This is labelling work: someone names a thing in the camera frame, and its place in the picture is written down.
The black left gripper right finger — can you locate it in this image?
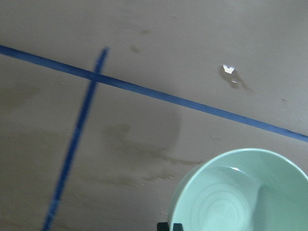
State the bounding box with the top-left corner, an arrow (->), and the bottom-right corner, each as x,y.
173,223 -> 182,231

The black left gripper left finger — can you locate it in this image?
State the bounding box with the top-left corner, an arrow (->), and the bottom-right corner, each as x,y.
157,222 -> 169,231

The mint green bowl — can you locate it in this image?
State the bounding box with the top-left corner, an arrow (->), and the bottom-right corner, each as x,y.
168,148 -> 308,231

